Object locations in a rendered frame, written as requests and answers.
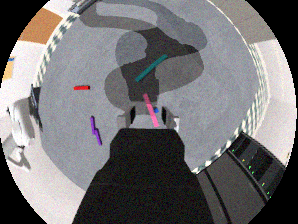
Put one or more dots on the pink rod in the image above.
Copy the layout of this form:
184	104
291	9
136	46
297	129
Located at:
147	101

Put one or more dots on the turquoise bar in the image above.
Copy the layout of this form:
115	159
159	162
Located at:
151	66

